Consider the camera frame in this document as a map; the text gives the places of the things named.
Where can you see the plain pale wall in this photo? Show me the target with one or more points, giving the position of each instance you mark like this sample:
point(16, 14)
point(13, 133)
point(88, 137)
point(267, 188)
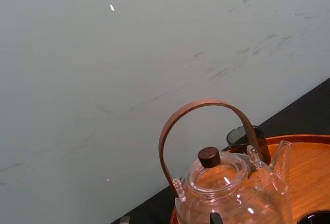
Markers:
point(103, 79)

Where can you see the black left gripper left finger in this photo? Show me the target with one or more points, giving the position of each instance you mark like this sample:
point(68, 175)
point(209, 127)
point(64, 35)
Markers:
point(124, 220)

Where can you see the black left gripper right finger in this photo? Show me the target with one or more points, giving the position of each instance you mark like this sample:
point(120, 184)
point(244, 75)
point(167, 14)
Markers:
point(214, 219)

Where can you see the dark smoked drinking glass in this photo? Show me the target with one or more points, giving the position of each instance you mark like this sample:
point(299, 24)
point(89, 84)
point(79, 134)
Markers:
point(236, 137)
point(315, 218)

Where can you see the round orange wooden tray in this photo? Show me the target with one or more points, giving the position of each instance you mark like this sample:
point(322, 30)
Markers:
point(309, 172)

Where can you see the glass lid with wooden knob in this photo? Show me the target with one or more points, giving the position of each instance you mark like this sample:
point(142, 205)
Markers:
point(209, 157)

